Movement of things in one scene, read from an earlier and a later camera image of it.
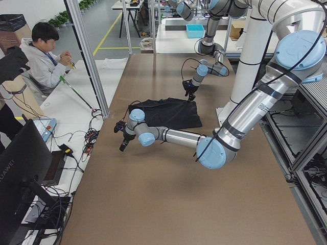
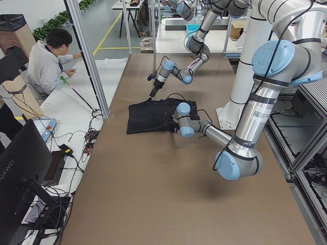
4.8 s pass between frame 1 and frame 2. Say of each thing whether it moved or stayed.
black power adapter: stayed
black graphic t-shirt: stayed
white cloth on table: stayed
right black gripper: moved
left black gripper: moved
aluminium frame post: stayed
